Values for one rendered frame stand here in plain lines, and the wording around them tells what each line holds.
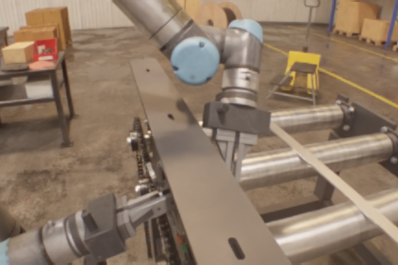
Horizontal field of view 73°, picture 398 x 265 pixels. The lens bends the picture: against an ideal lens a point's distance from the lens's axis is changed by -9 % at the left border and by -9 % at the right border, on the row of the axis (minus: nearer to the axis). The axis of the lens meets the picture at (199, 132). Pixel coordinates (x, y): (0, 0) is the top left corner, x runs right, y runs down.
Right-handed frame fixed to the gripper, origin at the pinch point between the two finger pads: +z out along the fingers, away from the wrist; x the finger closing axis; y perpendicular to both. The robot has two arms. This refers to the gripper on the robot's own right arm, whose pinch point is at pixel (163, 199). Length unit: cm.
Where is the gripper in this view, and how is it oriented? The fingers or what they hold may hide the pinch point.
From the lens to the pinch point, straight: 51.5
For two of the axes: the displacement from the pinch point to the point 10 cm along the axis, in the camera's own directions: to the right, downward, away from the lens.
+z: 9.1, -3.6, 1.9
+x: -2.8, -2.2, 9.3
